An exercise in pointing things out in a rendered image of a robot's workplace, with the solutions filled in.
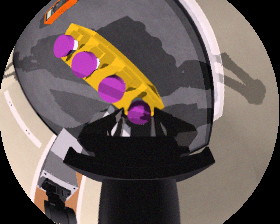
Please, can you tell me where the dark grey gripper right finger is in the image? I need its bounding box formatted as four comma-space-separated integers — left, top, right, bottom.
153, 107, 198, 148

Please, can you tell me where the dark grey table edge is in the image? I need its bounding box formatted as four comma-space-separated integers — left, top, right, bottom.
12, 0, 214, 154

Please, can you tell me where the white key housing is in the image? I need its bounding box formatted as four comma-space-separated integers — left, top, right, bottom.
89, 104, 131, 137

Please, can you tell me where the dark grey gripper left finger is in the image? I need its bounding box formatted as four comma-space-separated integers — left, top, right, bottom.
81, 107, 125, 136

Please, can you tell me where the orange digital multimeter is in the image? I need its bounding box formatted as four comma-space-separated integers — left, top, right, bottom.
45, 0, 77, 24

